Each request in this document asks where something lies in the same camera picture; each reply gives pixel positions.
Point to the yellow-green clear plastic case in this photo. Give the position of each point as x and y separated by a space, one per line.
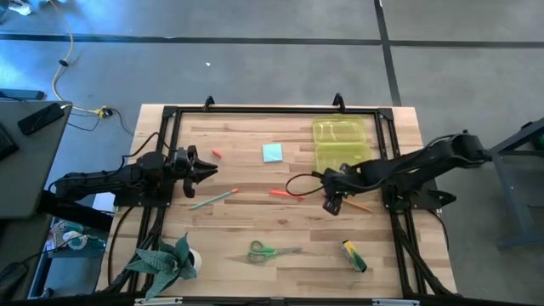
340 132

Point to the black aluminium table frame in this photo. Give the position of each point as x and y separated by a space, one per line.
276 110

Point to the silver bracket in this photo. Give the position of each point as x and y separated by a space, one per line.
395 303
158 302

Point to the black phone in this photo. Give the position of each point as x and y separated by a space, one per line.
41 119

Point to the small orange eraser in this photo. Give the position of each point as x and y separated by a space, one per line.
217 154

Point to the orange-red marker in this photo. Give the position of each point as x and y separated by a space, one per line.
285 194

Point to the green pencil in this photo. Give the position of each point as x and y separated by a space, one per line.
212 200

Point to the orange pencil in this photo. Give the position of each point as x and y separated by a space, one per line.
361 207

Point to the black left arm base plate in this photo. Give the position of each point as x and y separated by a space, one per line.
140 200

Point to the black keyboard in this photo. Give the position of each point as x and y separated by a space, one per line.
6 142

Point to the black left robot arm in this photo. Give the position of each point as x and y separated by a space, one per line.
106 180

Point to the black flat device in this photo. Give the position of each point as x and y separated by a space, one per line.
21 94

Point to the yellow green crayon box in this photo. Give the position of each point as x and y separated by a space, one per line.
353 256

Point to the light blue sticky note pad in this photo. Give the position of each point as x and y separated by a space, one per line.
272 153

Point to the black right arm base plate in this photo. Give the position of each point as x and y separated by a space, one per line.
425 200

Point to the black desk leg beam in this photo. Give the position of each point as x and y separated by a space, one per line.
76 211

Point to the green leafy plant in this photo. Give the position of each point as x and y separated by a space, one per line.
163 263

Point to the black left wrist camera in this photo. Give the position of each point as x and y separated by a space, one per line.
189 189

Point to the white plant pot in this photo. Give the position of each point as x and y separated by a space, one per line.
196 259

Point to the clutter with tape roll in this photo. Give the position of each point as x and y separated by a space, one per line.
74 240

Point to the grey desk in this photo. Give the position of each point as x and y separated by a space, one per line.
30 178

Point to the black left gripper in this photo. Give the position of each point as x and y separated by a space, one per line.
183 163

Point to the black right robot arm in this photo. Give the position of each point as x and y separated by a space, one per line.
425 159

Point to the grey metal cart frame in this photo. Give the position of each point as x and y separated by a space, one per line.
508 191

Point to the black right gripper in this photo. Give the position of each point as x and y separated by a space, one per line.
338 180

